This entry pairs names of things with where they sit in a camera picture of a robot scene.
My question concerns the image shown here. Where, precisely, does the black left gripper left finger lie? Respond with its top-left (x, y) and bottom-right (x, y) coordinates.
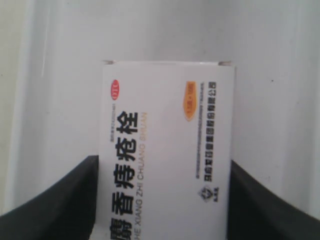
top-left (0, 155), bottom-right (99, 240)

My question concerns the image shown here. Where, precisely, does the white plastic tray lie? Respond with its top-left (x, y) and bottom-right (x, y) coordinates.
top-left (4, 0), bottom-right (320, 217)

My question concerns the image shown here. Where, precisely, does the white red medicine box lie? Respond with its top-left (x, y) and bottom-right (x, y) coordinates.
top-left (91, 61), bottom-right (235, 240)

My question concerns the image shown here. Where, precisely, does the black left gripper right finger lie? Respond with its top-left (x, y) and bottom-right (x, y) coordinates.
top-left (227, 161), bottom-right (320, 240)

